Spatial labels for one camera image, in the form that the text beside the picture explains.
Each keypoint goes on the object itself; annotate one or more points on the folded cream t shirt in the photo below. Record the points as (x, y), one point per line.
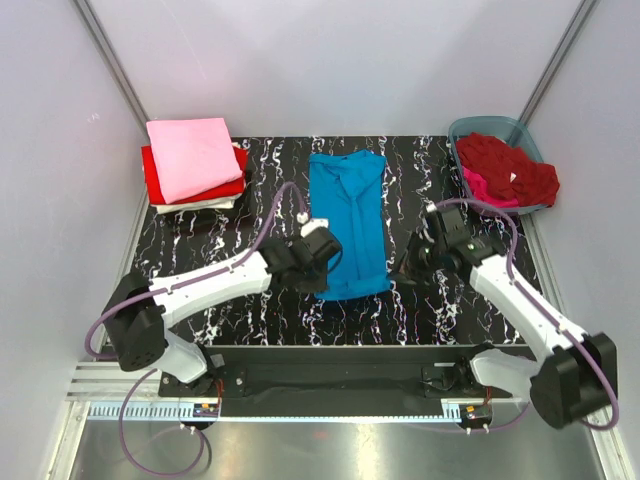
(222, 203)

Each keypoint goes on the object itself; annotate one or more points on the translucent blue plastic basket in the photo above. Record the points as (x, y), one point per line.
(509, 130)

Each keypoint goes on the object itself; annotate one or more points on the folded red t shirt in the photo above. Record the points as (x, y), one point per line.
(224, 191)

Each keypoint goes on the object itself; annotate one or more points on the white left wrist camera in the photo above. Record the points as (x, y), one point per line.
(309, 224)

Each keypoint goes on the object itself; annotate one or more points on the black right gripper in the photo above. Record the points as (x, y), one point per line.
(408, 272)

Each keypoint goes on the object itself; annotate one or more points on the magenta t shirt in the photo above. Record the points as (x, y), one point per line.
(479, 189)

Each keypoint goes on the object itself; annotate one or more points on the dark red t shirt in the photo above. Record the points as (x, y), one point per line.
(509, 172)

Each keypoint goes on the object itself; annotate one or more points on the blue t shirt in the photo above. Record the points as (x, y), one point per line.
(346, 190)

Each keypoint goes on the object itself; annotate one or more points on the folded pink t shirt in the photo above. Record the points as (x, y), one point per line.
(192, 156)

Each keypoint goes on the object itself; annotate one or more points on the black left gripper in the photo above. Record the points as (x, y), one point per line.
(318, 286)

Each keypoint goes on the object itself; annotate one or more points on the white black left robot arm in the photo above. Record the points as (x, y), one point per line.
(141, 313)

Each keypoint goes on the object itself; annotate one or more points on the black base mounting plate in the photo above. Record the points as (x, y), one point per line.
(340, 407)

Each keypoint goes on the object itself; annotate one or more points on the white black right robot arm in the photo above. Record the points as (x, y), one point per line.
(572, 375)

